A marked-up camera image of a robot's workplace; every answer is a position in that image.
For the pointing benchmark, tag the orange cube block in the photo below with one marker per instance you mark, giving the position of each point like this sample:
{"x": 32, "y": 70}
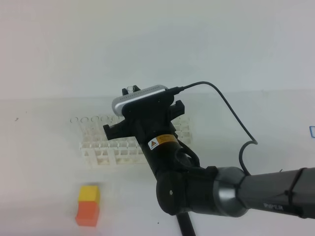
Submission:
{"x": 87, "y": 213}

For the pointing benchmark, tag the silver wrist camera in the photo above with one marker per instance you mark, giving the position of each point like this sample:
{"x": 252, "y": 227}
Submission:
{"x": 119, "y": 102}

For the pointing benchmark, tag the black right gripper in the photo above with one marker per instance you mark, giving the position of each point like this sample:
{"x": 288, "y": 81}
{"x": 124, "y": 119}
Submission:
{"x": 146, "y": 118}

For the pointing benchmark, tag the white plastic test tube rack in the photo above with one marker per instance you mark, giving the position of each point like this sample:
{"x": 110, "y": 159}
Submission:
{"x": 99, "y": 152}

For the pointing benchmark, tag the yellow cube block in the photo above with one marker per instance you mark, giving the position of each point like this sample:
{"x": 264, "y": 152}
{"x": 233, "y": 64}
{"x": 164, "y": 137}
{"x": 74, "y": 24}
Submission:
{"x": 89, "y": 193}

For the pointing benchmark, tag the clear glass test tube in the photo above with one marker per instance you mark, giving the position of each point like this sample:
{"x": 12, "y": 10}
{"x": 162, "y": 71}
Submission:
{"x": 130, "y": 89}

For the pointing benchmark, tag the black round-headed stand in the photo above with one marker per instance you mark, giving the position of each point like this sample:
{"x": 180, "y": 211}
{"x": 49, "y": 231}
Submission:
{"x": 185, "y": 224}

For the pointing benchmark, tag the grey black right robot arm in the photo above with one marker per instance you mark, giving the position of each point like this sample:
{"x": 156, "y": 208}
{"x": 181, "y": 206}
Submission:
{"x": 182, "y": 184}

